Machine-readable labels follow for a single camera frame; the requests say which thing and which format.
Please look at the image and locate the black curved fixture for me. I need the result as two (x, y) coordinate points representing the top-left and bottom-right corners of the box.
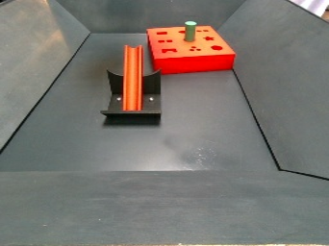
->
(102, 71), (161, 116)

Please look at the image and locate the red arch bar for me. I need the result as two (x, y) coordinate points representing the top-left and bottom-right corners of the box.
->
(124, 45), (144, 111)

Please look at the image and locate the green cylinder peg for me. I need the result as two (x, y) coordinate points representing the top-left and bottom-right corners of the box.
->
(185, 20), (197, 42)

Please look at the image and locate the red shape-sorter block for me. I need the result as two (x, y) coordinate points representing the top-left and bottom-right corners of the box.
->
(148, 26), (236, 74)

